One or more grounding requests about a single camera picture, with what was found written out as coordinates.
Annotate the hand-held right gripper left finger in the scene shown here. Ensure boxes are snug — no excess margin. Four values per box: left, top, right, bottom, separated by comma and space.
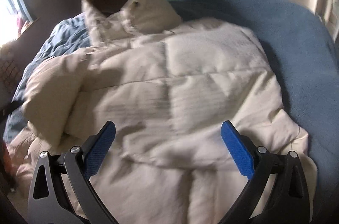
27, 120, 119, 224

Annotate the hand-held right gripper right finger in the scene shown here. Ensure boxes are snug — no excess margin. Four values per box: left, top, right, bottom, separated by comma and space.
217, 120, 310, 224

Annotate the cream hooded puffer jacket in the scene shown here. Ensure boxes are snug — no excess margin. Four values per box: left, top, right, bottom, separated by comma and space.
15, 0, 318, 224

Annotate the blue fleece blanket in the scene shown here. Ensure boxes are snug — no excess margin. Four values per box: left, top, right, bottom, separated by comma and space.
152, 0, 339, 222

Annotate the window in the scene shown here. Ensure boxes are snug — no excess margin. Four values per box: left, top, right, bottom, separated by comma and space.
0, 0, 38, 47

